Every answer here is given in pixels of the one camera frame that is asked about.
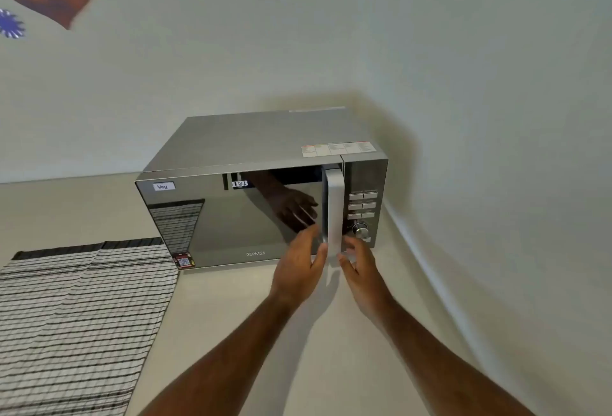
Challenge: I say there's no person's right hand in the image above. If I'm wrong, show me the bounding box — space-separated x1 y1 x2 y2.
338 234 398 322

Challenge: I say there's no black white striped placemat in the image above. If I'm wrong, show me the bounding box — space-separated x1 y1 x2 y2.
0 237 180 416

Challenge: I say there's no person's left forearm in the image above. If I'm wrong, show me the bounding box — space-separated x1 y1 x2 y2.
138 292 300 416

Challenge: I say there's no person's right forearm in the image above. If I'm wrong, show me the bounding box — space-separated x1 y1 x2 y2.
370 298 536 416

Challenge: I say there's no person's left hand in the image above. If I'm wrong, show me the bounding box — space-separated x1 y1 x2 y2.
269 224 330 312

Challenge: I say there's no white table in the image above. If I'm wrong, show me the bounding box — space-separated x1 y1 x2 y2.
0 170 507 416

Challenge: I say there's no silver microwave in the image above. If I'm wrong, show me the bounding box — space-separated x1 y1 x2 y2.
135 106 390 272

